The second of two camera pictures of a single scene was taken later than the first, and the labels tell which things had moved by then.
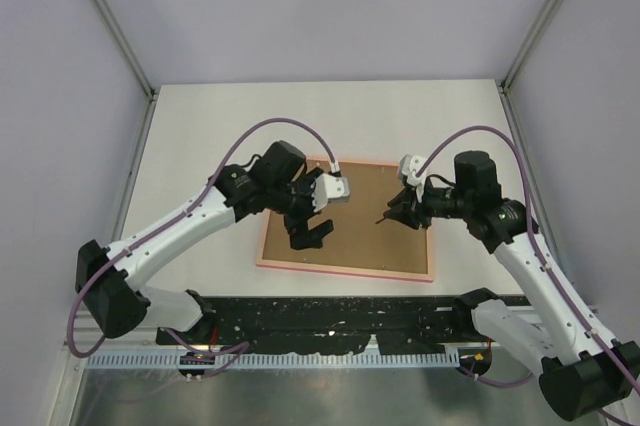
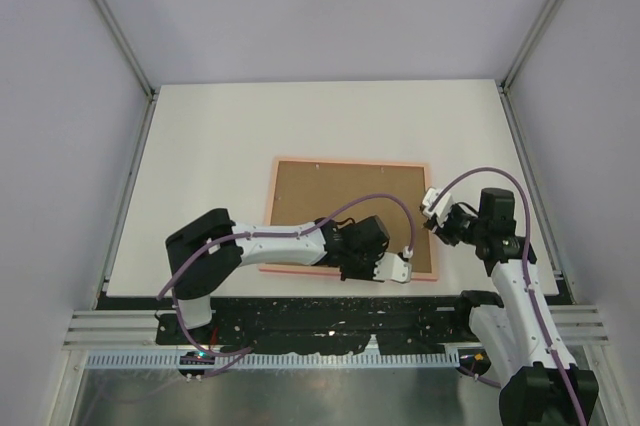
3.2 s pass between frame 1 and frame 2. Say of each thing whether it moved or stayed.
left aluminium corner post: stayed
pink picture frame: stayed
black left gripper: moved
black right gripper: moved
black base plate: stayed
